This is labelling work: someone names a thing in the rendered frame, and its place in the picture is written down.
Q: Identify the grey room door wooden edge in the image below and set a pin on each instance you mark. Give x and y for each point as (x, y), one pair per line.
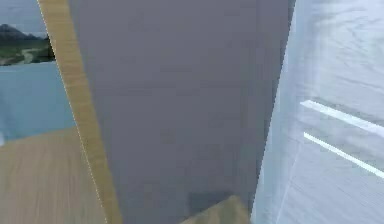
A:
(173, 100)

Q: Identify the framed landscape picture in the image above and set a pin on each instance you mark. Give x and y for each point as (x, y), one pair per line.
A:
(23, 46)

